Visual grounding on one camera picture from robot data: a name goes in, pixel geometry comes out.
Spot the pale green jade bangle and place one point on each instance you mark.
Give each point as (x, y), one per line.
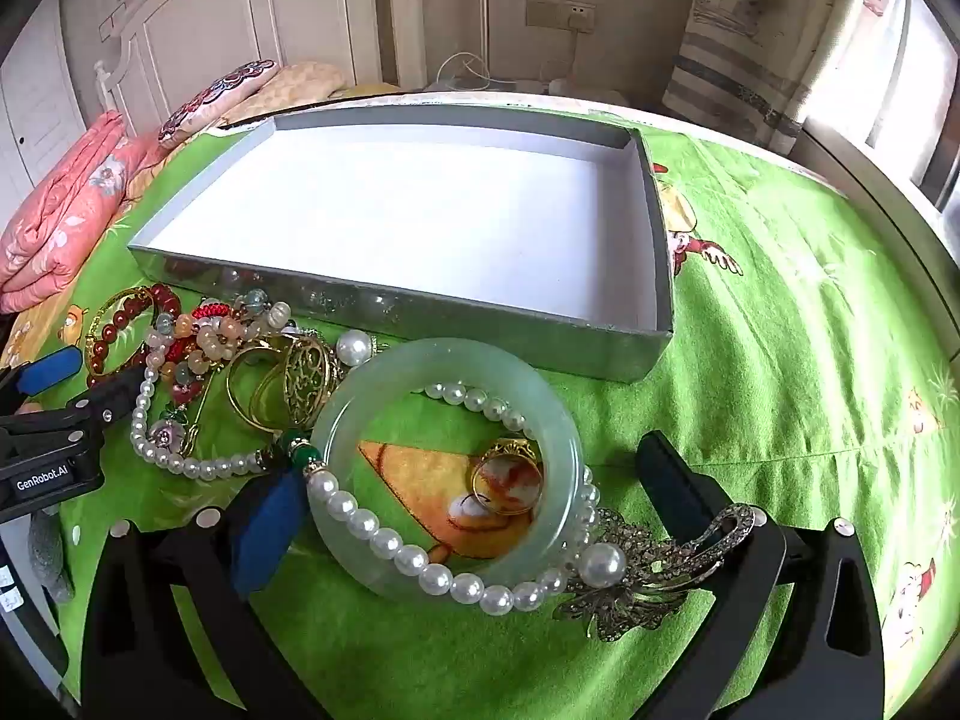
(442, 360)

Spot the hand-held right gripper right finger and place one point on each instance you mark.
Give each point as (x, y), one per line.
(675, 480)

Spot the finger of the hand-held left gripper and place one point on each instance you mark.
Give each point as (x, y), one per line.
(112, 394)
(52, 367)

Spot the thin metal pole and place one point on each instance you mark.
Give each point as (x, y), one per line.
(487, 0)

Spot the yellow pillow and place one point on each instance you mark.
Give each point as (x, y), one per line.
(300, 86)

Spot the printed curtain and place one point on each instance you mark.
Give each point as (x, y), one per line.
(735, 37)

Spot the person's left hand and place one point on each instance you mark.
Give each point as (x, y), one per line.
(49, 559)

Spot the green printed blanket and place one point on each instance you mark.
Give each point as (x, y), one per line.
(787, 390)

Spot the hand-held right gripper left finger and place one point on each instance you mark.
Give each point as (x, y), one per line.
(266, 529)

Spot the plain gold bangle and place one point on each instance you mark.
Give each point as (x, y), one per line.
(236, 405)

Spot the silver cardboard box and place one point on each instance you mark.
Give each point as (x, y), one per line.
(412, 195)

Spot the white wardrobe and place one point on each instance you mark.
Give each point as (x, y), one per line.
(37, 112)

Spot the wall socket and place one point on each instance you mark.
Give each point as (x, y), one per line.
(560, 13)

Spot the embroidered pillow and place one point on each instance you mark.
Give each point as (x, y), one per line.
(217, 97)

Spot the thin gold bangle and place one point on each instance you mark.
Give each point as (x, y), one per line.
(91, 345)

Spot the white window frame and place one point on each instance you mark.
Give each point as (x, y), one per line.
(922, 127)

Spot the silver rhinestone brooch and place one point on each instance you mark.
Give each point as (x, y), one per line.
(637, 585)

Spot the white bed headboard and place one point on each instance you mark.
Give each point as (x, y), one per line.
(195, 22)

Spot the pink floral quilt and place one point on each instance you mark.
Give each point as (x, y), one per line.
(67, 202)

